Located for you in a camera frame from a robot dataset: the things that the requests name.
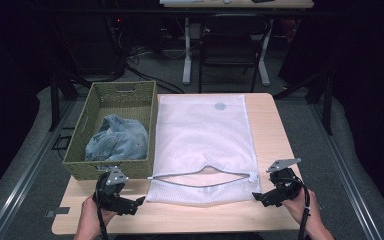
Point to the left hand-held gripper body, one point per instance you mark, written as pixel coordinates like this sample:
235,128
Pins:
108,195

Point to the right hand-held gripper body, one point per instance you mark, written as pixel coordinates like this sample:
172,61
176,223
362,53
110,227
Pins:
285,183

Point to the light blue denim garment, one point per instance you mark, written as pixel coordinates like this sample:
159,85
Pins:
123,141

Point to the white mesh laundry bag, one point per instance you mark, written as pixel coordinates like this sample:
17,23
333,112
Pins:
203,140

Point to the green woven basket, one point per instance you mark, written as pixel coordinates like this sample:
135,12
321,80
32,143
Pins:
113,100

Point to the person's left hand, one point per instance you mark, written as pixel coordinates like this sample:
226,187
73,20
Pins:
91,216

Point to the person's right hand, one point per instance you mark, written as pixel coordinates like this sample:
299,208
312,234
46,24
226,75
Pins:
305,213

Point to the grey table clip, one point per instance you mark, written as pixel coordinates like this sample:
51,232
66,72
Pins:
58,211

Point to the black metal stand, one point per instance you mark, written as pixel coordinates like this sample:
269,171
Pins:
55,100
328,100

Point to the black chair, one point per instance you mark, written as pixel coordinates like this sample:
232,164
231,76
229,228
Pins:
230,50

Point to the black cabinet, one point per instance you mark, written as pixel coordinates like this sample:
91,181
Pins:
90,43

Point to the white-legged desk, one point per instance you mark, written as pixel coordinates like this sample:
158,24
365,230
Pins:
236,4

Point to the aluminium floor rail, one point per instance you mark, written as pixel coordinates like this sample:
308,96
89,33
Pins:
23,180
346,176

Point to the black floor bracket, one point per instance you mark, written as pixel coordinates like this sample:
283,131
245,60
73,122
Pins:
61,141

